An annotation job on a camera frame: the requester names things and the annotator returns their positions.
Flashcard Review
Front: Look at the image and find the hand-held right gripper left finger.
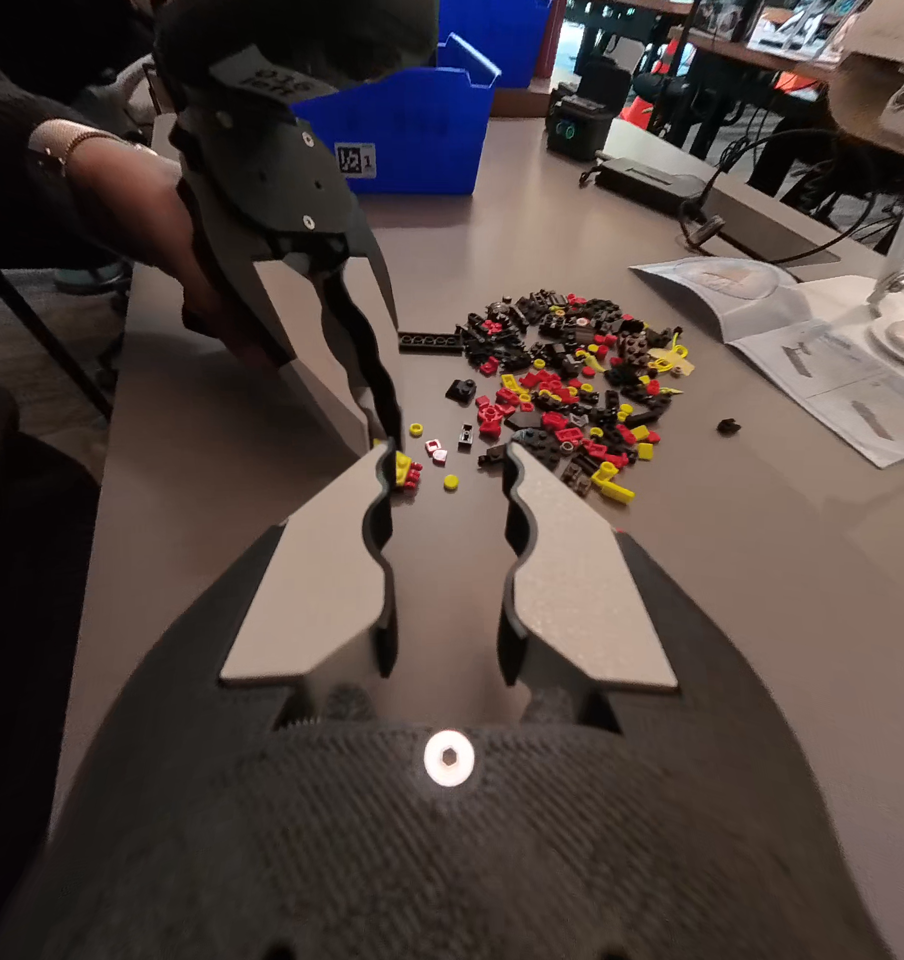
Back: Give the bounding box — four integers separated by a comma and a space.
218, 442, 400, 687

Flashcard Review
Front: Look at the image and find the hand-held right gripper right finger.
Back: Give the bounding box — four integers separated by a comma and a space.
497, 441, 681, 690

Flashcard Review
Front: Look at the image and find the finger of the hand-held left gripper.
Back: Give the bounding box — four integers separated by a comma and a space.
329, 257, 406, 453
251, 257, 391, 457

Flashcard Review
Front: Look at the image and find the pile of lego pieces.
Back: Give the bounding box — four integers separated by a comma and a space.
452, 285, 699, 505

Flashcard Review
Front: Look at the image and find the person's left forearm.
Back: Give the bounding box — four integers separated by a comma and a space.
0, 45, 123, 271

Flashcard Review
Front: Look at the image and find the person's left hand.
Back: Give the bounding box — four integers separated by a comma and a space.
69, 159, 276, 367

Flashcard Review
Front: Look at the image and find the blue plastic bin white label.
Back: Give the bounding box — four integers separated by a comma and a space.
290, 33, 501, 198

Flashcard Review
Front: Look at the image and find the black device with green rings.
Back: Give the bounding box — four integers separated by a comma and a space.
545, 93, 610, 162

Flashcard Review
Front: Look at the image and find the black flat box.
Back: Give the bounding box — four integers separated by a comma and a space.
594, 153, 711, 219

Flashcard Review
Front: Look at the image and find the grey paper leaflet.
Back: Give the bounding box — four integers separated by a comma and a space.
629, 255, 809, 342

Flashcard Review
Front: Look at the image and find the instruction booklet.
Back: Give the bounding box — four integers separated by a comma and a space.
725, 273, 904, 470

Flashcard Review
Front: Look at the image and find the grey laptop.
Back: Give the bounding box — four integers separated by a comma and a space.
703, 180, 843, 271

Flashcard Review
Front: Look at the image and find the wooden desk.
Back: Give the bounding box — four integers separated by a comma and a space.
669, 22, 850, 84

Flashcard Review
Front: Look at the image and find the gold bracelet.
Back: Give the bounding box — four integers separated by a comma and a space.
28, 120, 160, 177

